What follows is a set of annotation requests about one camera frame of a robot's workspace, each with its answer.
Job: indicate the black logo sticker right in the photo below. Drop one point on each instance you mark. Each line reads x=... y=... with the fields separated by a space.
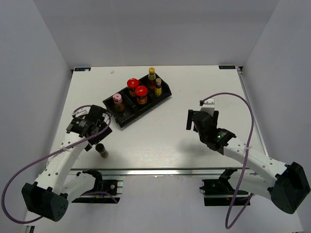
x=226 y=67

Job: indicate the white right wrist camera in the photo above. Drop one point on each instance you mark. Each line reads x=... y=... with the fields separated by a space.
x=208 y=106

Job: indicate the black three-compartment organizer tray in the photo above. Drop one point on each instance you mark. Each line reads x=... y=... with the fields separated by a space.
x=132 y=109

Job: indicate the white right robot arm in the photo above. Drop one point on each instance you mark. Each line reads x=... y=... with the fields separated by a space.
x=285 y=185

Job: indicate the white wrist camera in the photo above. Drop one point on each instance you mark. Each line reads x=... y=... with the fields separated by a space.
x=208 y=106
x=80 y=112

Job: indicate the black logo sticker left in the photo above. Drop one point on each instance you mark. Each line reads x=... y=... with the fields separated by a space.
x=82 y=69

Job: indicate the black logo sticker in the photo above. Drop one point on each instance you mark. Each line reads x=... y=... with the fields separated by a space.
x=226 y=67
x=82 y=69

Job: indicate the pink-capped spice jar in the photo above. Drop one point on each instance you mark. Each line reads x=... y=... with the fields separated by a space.
x=118 y=103

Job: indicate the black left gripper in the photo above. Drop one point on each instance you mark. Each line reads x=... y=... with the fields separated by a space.
x=101 y=136

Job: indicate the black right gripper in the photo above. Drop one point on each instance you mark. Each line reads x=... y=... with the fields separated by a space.
x=189 y=119

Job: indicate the black-capped pepper jar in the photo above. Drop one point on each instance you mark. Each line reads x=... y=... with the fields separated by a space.
x=100 y=148

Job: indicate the yellow-capped red sauce bottle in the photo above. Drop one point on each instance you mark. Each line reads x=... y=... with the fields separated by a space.
x=151 y=78

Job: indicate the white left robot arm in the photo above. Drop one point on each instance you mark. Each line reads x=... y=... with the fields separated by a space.
x=49 y=195

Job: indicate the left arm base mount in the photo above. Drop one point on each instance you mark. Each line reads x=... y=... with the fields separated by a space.
x=104 y=189

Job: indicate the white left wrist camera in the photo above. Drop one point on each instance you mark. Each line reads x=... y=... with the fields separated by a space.
x=80 y=112

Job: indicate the small yellow-label bottle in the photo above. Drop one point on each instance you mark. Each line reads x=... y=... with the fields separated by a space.
x=158 y=87

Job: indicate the red-lidded sauce jar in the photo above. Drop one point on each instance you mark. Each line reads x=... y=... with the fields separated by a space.
x=132 y=84
x=141 y=94

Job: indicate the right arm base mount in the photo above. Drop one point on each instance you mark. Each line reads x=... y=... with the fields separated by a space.
x=216 y=189

